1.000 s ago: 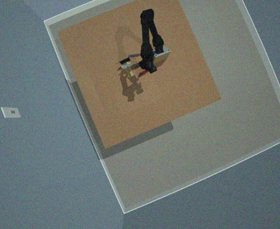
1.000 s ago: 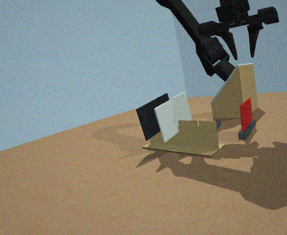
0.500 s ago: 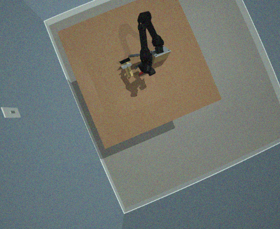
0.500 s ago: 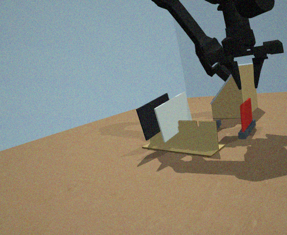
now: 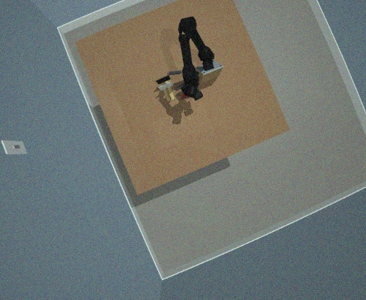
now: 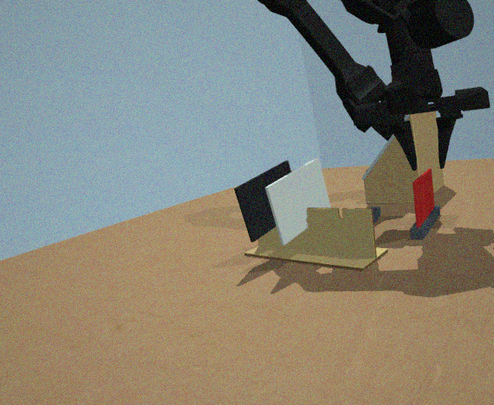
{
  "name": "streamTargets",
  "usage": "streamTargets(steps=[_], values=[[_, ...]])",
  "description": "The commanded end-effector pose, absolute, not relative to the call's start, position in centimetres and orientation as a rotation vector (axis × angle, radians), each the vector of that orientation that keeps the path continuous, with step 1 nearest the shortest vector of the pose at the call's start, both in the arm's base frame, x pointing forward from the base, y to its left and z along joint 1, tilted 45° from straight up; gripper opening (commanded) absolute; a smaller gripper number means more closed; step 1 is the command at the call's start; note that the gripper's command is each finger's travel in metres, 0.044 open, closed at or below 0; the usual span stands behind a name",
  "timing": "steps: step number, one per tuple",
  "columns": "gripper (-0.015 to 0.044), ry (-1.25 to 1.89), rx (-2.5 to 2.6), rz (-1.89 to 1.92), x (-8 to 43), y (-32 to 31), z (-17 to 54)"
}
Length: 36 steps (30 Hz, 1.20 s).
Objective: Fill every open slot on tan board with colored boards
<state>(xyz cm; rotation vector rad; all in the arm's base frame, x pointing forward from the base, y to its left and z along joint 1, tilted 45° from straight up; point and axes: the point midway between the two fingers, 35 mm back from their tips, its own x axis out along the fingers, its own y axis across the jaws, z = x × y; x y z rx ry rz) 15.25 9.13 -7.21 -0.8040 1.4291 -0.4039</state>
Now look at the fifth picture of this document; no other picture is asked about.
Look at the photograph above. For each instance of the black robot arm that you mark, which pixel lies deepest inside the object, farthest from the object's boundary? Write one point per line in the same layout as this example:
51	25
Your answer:
188	26

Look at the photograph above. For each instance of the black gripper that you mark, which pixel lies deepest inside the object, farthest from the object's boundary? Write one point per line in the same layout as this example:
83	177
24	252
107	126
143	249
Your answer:
198	95

